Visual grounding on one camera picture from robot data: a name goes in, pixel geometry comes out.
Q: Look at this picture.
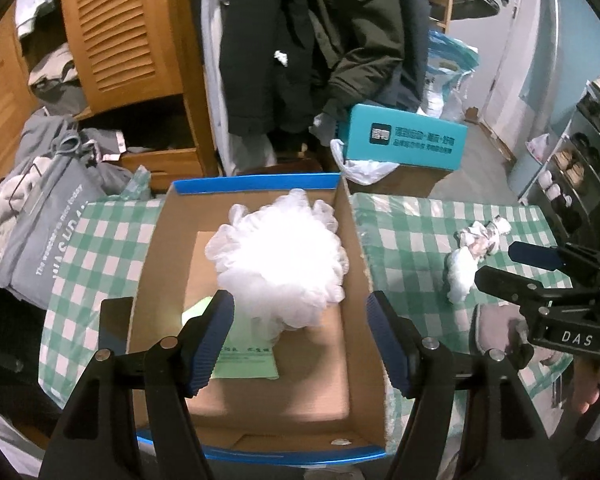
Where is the grey pink sponge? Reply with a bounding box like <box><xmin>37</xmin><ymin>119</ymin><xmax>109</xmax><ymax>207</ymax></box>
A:
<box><xmin>470</xmin><ymin>304</ymin><xmax>573</xmax><ymax>368</ymax></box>

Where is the teal printed shoe box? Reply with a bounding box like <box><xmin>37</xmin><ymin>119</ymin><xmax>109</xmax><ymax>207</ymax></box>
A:
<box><xmin>341</xmin><ymin>104</ymin><xmax>468</xmax><ymax>171</ymax></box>

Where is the white mesh bath pouf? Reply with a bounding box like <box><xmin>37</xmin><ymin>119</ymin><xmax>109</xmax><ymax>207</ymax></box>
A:
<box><xmin>204</xmin><ymin>187</ymin><xmax>351</xmax><ymax>333</ymax></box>

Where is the white tissue wad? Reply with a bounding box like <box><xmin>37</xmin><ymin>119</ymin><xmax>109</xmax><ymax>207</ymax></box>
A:
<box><xmin>445</xmin><ymin>250</ymin><xmax>478</xmax><ymax>305</ymax></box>

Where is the plain brown cardboard box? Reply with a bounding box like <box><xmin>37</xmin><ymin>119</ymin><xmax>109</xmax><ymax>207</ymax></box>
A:
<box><xmin>340</xmin><ymin>162</ymin><xmax>453</xmax><ymax>198</ymax></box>

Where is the hanging olive jacket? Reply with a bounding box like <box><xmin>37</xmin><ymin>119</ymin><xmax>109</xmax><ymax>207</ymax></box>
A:
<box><xmin>305</xmin><ymin>0</ymin><xmax>431</xmax><ymax>111</ymax></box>

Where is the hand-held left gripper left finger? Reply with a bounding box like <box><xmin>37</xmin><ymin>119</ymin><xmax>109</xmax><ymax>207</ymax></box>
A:
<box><xmin>39</xmin><ymin>290</ymin><xmax>236</xmax><ymax>480</ymax></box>

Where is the grey tote bag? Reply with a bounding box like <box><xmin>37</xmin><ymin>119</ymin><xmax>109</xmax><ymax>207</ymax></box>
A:
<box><xmin>0</xmin><ymin>115</ymin><xmax>136</xmax><ymax>311</ymax></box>

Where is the white plastic bag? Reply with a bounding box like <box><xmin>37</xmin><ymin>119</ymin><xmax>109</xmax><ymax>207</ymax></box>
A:
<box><xmin>330</xmin><ymin>137</ymin><xmax>401</xmax><ymax>186</ymax></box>

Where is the wooden louvered wardrobe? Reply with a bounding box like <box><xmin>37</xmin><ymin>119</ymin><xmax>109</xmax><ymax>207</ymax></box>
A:
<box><xmin>0</xmin><ymin>0</ymin><xmax>221</xmax><ymax>196</ymax></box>

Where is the pile of folded clothes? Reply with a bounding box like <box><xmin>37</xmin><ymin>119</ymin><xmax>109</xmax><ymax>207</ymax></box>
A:
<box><xmin>15</xmin><ymin>0</ymin><xmax>88</xmax><ymax>116</ymax></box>

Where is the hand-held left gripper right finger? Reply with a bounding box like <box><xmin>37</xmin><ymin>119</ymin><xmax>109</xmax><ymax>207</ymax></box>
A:
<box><xmin>365</xmin><ymin>290</ymin><xmax>568</xmax><ymax>480</ymax></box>

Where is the small pink white bag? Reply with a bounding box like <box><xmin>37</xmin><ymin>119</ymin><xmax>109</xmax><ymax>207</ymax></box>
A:
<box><xmin>526</xmin><ymin>134</ymin><xmax>552</xmax><ymax>157</ymax></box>

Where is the grey metal shoe rack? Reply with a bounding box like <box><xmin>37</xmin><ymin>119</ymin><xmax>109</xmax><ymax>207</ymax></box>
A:
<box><xmin>517</xmin><ymin>75</ymin><xmax>600</xmax><ymax>241</ymax></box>

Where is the green patterned plastic bag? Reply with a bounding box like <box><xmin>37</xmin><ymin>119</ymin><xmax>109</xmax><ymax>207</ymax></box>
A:
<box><xmin>125</xmin><ymin>165</ymin><xmax>153</xmax><ymax>201</ymax></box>

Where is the person's right hand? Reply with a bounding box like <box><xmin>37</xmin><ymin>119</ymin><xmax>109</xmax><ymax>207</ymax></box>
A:
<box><xmin>570</xmin><ymin>359</ymin><xmax>600</xmax><ymax>416</ymax></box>

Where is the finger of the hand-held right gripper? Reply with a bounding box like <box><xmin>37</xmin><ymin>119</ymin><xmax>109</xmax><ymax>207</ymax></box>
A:
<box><xmin>509</xmin><ymin>241</ymin><xmax>600</xmax><ymax>288</ymax></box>
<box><xmin>475</xmin><ymin>266</ymin><xmax>600</xmax><ymax>311</ymax></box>

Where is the light green paper sheet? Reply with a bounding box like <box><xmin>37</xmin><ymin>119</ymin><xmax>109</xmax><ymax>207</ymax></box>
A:
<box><xmin>180</xmin><ymin>295</ymin><xmax>281</xmax><ymax>381</ymax></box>

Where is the knotted white cloth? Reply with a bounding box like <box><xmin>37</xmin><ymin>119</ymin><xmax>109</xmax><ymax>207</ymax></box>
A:
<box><xmin>457</xmin><ymin>216</ymin><xmax>512</xmax><ymax>257</ymax></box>

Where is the group of assorted shoes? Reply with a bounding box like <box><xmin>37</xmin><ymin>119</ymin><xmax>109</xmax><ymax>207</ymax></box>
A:
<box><xmin>537</xmin><ymin>74</ymin><xmax>600</xmax><ymax>233</ymax></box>

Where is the hanging dark coat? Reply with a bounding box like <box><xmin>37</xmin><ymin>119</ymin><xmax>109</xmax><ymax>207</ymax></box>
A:
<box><xmin>219</xmin><ymin>0</ymin><xmax>341</xmax><ymax>136</ymax></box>

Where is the green checked tablecloth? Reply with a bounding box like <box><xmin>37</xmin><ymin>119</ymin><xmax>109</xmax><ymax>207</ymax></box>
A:
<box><xmin>39</xmin><ymin>192</ymin><xmax>576</xmax><ymax>461</ymax></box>

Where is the blue rimmed cardboard box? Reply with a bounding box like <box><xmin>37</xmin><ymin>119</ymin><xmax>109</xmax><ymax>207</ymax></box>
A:
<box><xmin>125</xmin><ymin>172</ymin><xmax>388</xmax><ymax>463</ymax></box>

